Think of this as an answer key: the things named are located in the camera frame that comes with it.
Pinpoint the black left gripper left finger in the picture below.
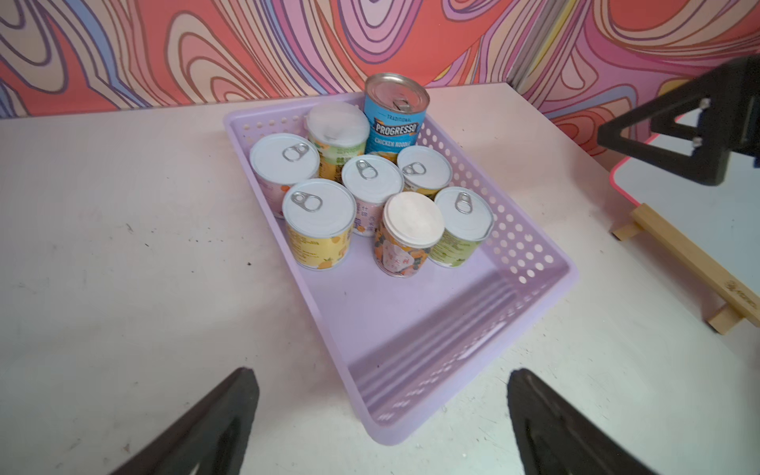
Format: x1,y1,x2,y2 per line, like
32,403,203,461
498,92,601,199
114,367,260,474

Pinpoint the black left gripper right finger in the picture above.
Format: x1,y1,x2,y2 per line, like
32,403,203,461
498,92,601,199
507,368,653,474

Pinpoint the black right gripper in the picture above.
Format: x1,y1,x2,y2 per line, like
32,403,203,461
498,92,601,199
598,55,759,186

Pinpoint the purple perforated plastic basket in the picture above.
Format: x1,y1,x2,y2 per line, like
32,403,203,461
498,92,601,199
222,90,580,447

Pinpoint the green label can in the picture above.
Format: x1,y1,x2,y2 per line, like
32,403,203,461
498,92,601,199
429,186,495,268

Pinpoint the beige lid can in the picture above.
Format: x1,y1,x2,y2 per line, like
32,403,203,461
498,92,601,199
373,192,445,278

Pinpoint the pink label can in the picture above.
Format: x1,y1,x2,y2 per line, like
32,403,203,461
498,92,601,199
249,133,320,219

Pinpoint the orange label can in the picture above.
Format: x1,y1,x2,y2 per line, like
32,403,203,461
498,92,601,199
397,146,453,200

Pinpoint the silver pull tab can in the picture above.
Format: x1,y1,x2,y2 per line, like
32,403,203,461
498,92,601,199
342,154,404,237

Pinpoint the blue label soup can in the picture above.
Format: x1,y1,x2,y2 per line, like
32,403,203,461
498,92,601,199
363,72,431,162

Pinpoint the whiteboard with pink rim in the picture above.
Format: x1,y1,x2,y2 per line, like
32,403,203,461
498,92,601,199
611,152,760,293

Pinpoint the wooden whiteboard stand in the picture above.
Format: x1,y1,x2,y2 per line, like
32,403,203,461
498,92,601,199
612,204,759,336

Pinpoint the aluminium frame post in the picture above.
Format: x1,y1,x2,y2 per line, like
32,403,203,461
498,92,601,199
506,0,568,90

